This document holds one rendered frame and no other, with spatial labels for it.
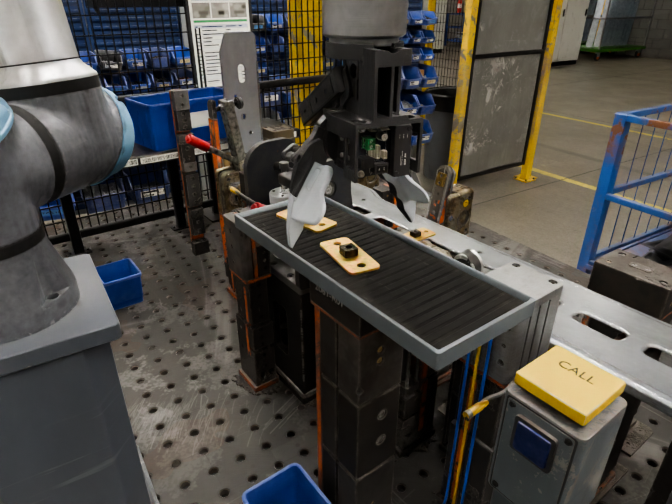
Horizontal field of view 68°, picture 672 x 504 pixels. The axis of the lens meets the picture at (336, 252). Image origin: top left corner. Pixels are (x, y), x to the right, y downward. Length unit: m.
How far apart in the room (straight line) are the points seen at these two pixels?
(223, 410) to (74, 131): 0.61
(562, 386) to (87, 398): 0.51
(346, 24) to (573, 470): 0.39
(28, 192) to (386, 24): 0.40
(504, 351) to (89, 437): 0.51
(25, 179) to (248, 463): 0.59
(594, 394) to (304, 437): 0.65
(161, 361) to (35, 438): 0.55
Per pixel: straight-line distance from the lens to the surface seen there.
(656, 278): 0.94
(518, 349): 0.66
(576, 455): 0.44
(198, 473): 0.96
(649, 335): 0.84
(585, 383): 0.44
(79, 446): 0.72
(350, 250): 0.56
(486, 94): 4.03
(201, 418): 1.05
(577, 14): 13.37
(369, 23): 0.45
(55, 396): 0.67
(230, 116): 1.21
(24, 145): 0.62
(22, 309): 0.63
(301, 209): 0.50
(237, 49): 1.52
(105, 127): 0.69
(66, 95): 0.66
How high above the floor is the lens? 1.43
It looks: 27 degrees down
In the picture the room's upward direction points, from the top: straight up
